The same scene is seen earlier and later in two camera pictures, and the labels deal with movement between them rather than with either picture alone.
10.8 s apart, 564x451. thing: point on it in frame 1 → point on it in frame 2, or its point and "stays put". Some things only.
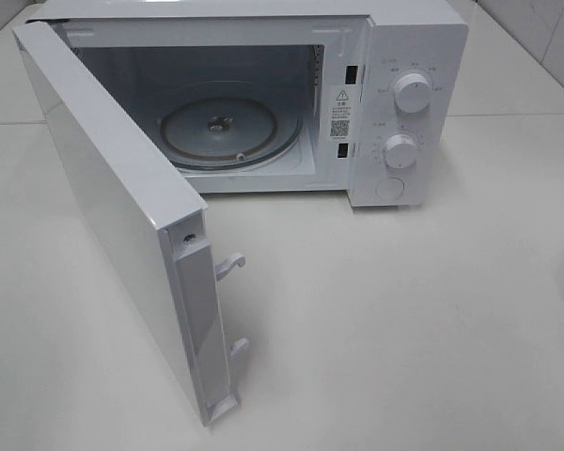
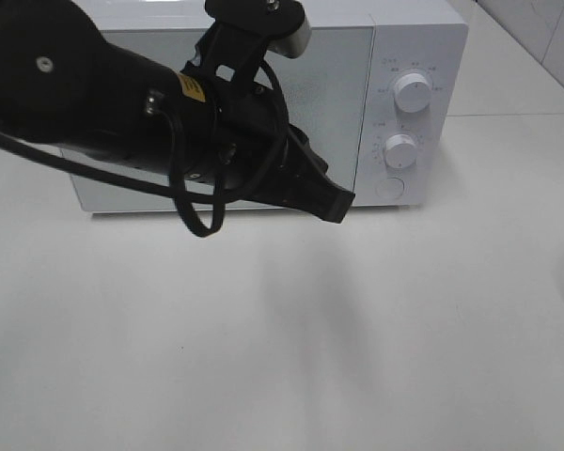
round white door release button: x=389 y=189 stays put
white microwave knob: x=400 y=150 stays put
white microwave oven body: x=368 y=98 stays put
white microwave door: x=159 y=229 → x=329 y=90
